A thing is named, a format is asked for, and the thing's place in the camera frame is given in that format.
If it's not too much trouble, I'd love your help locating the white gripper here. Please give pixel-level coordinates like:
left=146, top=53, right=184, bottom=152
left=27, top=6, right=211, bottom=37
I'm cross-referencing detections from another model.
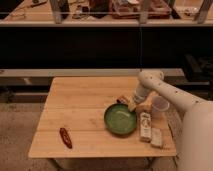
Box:
left=128, top=86, right=149, bottom=112

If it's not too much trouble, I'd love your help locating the green ceramic bowl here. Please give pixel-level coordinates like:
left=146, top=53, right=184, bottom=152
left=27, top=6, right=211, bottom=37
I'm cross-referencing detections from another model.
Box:
left=104, top=103, right=137, bottom=135

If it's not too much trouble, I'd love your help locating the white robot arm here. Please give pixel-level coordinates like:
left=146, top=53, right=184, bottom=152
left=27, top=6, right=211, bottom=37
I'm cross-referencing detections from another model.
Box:
left=133, top=70, right=213, bottom=171

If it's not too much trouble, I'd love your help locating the small brown red object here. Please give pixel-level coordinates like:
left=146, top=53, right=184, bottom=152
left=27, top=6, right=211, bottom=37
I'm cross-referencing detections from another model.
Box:
left=117, top=95, right=130, bottom=104

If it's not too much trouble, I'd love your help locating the clear plastic cup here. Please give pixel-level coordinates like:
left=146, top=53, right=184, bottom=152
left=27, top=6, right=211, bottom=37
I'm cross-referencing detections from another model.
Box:
left=151, top=96, right=170, bottom=117

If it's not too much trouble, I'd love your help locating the beige sponge block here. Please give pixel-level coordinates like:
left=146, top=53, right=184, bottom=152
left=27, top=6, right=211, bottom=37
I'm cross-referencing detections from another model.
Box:
left=151, top=128, right=163, bottom=148

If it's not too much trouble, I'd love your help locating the wooden table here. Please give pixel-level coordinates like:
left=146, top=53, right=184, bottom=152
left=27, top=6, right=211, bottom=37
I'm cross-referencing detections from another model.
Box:
left=28, top=77, right=176, bottom=158

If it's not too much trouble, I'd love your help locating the red chili pepper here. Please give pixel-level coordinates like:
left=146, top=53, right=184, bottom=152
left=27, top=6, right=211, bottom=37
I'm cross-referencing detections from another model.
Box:
left=60, top=128, right=72, bottom=149

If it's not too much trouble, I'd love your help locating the red tray on shelf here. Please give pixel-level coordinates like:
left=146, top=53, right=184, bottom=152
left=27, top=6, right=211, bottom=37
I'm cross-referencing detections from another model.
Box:
left=109, top=0, right=172, bottom=18

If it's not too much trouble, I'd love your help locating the long wooden shelf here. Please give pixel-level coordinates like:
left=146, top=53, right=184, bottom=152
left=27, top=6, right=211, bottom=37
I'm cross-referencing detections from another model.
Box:
left=0, top=0, right=213, bottom=27

